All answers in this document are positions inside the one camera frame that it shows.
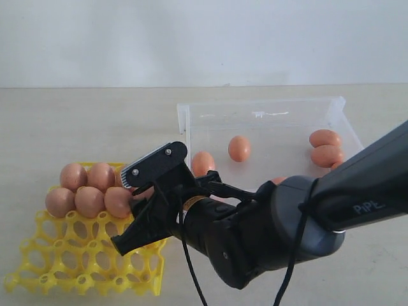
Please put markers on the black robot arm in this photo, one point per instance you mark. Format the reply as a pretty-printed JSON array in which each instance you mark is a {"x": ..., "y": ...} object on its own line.
[{"x": 245, "y": 234}]

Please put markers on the clear plastic bin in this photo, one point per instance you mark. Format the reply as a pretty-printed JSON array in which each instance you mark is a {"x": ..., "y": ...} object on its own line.
[{"x": 278, "y": 131}]

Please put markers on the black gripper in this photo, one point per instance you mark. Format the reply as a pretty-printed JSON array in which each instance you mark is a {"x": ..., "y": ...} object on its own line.
[{"x": 156, "y": 218}]

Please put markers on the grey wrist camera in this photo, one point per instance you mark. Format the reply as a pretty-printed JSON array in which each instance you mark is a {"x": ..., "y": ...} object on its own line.
[{"x": 153, "y": 165}]

